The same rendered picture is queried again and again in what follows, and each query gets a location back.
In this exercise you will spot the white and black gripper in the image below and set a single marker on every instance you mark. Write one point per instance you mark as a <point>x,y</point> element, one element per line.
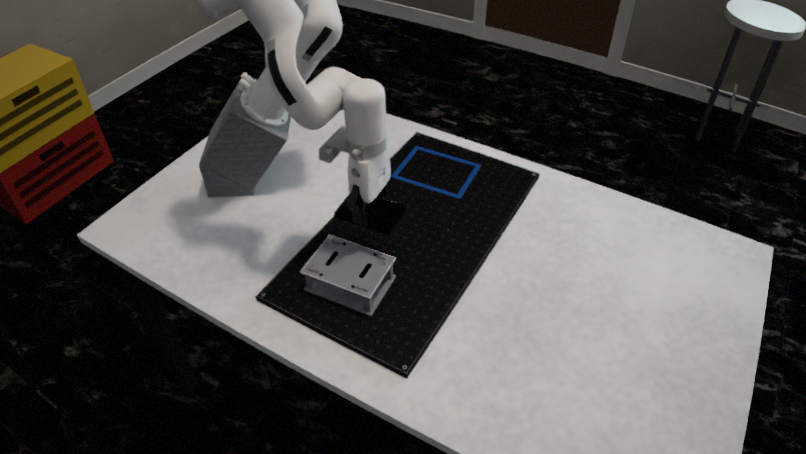
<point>368,178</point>

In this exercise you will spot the blue tape rectangle outline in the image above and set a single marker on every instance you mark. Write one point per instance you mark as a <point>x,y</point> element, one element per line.
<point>461,192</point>

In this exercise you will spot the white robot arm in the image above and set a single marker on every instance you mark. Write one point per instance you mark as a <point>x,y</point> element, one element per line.
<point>288,67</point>

